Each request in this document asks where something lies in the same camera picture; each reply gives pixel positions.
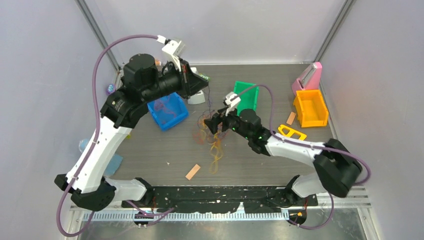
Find green monster toy block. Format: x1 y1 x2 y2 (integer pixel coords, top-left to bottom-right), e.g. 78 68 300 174
201 75 211 82

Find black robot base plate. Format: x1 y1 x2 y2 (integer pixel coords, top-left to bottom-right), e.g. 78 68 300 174
134 186 318 214

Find purple round toy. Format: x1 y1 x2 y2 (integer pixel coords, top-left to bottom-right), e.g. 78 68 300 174
106 84 116 96

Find red purple cable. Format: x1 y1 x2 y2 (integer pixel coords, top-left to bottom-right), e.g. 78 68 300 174
153 96 180 117

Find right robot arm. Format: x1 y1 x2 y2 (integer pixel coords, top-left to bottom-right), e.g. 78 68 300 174
203 109 363 205

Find clear plastic bottle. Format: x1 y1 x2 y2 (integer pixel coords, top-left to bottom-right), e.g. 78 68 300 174
78 138 124 178

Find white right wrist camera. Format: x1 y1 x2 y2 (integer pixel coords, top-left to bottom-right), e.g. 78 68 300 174
223 92 241 116

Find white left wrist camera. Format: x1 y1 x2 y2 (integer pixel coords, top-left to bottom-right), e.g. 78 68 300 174
156 35 185 72

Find orange plastic bin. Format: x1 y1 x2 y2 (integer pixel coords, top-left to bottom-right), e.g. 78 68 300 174
293 89 329 128

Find dark purple cable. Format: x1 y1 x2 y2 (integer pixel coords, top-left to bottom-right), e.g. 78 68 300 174
197 86 215 130

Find yellow triangular plastic frame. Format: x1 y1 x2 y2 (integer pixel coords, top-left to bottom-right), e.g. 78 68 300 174
277 124 307 141

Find white metronome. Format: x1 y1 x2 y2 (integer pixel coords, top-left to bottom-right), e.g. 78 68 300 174
187 67 206 105

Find coloured cable bundle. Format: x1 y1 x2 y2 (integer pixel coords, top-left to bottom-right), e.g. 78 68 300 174
192 112 229 175

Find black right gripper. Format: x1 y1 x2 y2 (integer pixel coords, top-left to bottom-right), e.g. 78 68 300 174
204 103 252 141

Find small wooden block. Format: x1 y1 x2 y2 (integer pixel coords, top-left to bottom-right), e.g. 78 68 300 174
286 111 297 126

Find pink metronome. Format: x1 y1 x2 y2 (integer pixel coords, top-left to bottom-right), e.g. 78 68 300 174
291 61 323 96

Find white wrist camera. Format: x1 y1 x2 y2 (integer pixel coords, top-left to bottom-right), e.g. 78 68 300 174
156 35 185 72
223 92 241 116

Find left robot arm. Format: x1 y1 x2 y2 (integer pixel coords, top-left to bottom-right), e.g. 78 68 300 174
54 53 209 212

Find blue plastic bin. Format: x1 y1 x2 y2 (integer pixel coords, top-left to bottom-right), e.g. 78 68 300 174
147 92 189 131

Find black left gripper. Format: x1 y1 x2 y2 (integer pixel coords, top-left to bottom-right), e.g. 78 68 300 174
142 57 209 103

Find flat wooden block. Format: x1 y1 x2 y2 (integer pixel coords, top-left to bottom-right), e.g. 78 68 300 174
185 164 201 181

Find green plastic bin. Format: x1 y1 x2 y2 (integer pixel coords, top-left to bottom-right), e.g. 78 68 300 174
233 81 259 116

